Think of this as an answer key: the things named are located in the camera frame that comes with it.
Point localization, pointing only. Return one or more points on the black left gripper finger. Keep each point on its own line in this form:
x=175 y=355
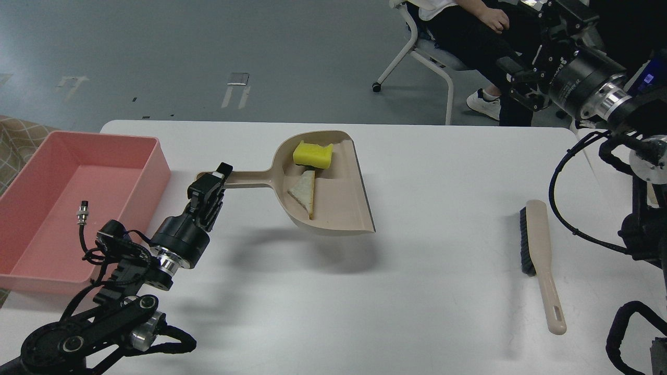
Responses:
x=206 y=196
x=221 y=174

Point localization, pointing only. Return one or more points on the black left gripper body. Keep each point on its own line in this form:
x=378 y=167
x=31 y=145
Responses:
x=187 y=235

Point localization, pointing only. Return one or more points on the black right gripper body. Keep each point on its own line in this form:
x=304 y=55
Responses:
x=584 y=82

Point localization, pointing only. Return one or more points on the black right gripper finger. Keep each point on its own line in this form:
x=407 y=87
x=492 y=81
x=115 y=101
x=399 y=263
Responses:
x=570 y=22
x=528 y=86

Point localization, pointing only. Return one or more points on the toast bread slice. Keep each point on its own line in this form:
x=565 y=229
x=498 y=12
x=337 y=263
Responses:
x=303 y=191

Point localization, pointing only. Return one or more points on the yellow sponge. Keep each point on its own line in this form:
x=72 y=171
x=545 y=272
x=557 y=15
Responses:
x=313 y=155

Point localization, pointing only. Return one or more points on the beige plastic dustpan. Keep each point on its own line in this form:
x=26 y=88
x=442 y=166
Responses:
x=340 y=202

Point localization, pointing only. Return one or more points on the beige hand brush black bristles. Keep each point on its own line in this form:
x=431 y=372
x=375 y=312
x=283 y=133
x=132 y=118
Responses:
x=536 y=260

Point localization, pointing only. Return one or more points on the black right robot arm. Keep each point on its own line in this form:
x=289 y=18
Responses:
x=633 y=144

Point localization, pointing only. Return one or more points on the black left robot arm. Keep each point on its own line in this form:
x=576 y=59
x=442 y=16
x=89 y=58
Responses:
x=109 y=319

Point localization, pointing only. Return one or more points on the pink plastic bin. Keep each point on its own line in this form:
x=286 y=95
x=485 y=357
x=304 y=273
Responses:
x=121 y=177

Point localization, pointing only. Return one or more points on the seated person black trousers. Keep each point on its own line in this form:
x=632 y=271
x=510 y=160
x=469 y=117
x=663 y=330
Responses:
x=479 y=33

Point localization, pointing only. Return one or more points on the white office chair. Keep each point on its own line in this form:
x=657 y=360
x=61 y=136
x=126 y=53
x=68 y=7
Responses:
x=424 y=51

